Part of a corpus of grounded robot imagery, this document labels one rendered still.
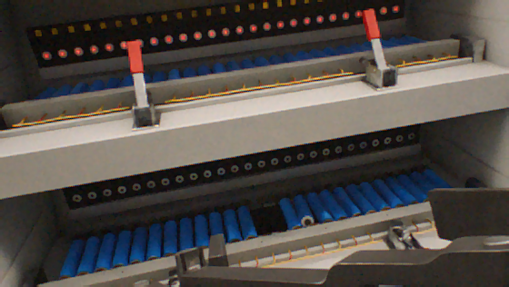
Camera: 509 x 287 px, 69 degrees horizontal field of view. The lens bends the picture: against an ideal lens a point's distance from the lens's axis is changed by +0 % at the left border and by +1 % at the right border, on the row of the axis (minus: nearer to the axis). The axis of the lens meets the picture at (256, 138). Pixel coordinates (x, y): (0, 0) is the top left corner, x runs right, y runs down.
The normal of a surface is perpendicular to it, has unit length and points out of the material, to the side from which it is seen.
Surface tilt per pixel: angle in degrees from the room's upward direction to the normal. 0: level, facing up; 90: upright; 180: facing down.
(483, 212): 90
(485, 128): 90
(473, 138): 90
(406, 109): 111
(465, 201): 90
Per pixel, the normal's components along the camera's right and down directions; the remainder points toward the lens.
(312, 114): 0.19, 0.41
